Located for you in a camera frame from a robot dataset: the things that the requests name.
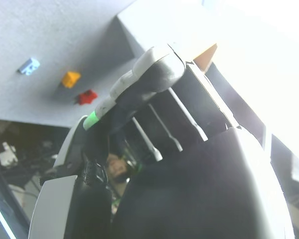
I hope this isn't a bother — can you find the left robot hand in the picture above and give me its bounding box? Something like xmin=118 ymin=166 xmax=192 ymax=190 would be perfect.
xmin=28 ymin=42 xmax=296 ymax=239

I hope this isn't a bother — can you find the brown cardboard box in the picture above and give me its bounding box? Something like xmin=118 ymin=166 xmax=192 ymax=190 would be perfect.
xmin=116 ymin=0 xmax=265 ymax=73

